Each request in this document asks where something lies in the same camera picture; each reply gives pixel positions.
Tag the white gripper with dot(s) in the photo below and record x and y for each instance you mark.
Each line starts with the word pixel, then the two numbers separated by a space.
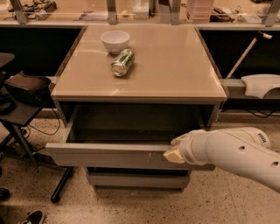
pixel 186 150

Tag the grey top drawer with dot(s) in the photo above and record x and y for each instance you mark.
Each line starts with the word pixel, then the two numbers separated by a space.
pixel 126 136

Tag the grey drawer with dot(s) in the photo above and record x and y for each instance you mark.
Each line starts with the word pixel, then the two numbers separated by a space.
pixel 116 180
pixel 126 136

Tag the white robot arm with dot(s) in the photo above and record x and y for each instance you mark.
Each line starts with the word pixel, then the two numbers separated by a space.
pixel 244 152

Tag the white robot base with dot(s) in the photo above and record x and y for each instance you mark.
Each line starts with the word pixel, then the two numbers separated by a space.
pixel 258 85

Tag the grey bottom drawer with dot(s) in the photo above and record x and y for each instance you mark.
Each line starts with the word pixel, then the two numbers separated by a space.
pixel 116 180

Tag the grey drawer cabinet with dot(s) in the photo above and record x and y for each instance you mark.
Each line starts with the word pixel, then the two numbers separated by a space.
pixel 171 66

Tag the green soda can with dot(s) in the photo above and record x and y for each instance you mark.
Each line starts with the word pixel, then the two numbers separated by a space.
pixel 123 63

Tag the white bowl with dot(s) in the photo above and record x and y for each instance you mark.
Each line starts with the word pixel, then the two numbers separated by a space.
pixel 115 41

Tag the pink plastic bin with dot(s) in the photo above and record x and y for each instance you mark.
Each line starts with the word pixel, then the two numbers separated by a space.
pixel 199 11

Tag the white stick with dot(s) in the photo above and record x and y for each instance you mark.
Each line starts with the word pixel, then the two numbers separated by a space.
pixel 259 35

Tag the black sneaker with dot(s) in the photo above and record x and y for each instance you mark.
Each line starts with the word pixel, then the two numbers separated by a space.
pixel 36 217

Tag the dark bag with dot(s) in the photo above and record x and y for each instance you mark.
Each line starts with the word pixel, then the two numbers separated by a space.
pixel 32 90

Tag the black side stand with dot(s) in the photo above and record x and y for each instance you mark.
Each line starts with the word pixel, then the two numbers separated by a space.
pixel 14 116

